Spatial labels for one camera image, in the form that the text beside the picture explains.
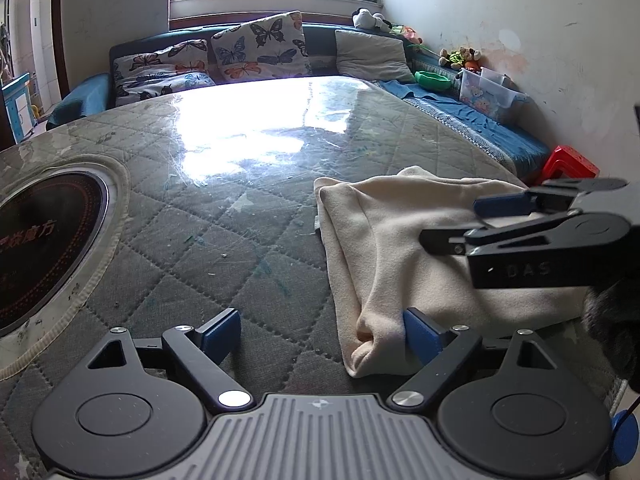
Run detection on cream knit garment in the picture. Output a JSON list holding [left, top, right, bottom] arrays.
[[314, 166, 591, 379]]

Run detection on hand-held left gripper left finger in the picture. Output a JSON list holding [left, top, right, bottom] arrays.
[[87, 307, 253, 413]]

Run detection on green plastic bowl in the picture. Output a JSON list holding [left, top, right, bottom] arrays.
[[414, 70, 451, 92]]

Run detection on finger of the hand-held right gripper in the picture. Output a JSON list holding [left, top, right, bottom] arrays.
[[420, 211, 581, 257], [474, 178, 630, 220]]

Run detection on round black induction cooktop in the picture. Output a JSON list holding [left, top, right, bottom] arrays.
[[0, 160, 132, 382]]

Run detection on clear plastic storage box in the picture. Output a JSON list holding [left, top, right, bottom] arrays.
[[457, 67, 529, 124]]

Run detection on large butterfly print pillow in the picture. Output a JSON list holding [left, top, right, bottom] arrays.
[[210, 11, 313, 83]]

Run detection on brown and green plush toys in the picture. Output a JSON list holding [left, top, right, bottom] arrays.
[[439, 46, 484, 72]]

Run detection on blue sofa blanket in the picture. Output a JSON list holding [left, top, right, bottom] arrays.
[[375, 77, 551, 172]]

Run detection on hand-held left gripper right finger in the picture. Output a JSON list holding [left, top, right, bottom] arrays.
[[386, 307, 557, 413]]

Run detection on blue corner sofa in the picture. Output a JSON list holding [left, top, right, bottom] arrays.
[[45, 22, 551, 181]]

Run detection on orange and green plush toy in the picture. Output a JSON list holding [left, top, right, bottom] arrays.
[[395, 24, 424, 47]]

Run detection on blue cabinet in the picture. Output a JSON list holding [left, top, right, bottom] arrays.
[[0, 72, 39, 144]]

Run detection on red plastic stool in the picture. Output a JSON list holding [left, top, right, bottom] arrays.
[[530, 145, 601, 187]]

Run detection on black and white plush toy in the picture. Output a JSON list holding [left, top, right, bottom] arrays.
[[352, 8, 394, 34]]

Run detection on grey pillow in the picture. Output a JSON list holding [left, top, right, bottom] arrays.
[[334, 29, 416, 85]]

